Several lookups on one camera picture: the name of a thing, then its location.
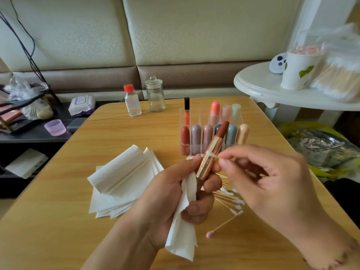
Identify clear bottle red cap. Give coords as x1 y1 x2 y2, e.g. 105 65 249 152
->
123 84 143 117

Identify wet wipes pack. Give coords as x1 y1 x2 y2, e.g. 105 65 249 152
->
69 95 96 117

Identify person's right hand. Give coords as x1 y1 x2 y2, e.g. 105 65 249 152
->
216 144 338 262

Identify white round side table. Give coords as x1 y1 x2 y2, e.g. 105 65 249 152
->
233 61 360 111

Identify yellow-green bin with bag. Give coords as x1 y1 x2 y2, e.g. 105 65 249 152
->
278 121 360 180

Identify small purple plastic cup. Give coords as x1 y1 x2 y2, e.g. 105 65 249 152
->
44 119 67 137

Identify clear acrylic lipstick organizer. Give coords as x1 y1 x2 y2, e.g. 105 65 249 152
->
180 97 250 156

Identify red lipstick grey-blue tube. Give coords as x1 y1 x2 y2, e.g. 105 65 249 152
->
226 124 238 147

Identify red lipstick beige tube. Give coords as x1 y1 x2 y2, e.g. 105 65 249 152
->
237 123 250 146

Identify white panda figure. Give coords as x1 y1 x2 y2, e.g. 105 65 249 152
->
269 52 289 75

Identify crumpled clear plastic bag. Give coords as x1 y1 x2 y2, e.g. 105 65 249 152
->
3 73 55 120

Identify stack of white tissues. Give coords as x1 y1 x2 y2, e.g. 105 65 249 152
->
87 144 165 219

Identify white mug green leaf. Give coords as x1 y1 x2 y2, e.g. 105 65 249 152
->
280 46 324 91

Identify person's left forearm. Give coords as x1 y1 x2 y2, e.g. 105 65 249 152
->
81 222 164 270

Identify black low shelf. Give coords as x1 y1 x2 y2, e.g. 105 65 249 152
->
0 101 122 197

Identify red lipstick mauve tube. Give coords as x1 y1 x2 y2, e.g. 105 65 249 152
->
191 124 202 155

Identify red lipstick dusty pink tube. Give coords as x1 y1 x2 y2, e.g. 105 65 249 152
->
202 123 214 152

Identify person's right forearm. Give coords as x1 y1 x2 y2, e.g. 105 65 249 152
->
298 222 360 270

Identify thin wrist bracelet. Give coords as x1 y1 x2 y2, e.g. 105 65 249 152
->
332 244 360 270

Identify white power bank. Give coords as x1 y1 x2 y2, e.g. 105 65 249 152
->
4 148 49 179

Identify black cables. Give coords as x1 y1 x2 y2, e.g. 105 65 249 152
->
0 0 51 90

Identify brown lipstick gold tube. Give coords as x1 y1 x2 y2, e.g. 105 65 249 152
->
195 121 230 186

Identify beige padded backrest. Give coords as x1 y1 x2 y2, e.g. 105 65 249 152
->
0 0 305 99

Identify glass jar with lid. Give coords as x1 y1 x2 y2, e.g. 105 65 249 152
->
144 75 167 113

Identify pink-tipped cotton swab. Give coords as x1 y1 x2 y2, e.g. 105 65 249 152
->
206 211 244 240

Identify dark grey flat box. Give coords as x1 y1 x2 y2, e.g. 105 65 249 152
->
66 117 88 132

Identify person's left hand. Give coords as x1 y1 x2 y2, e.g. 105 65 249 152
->
129 154 223 251

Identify large white tissue sheet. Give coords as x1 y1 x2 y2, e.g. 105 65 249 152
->
165 171 199 262

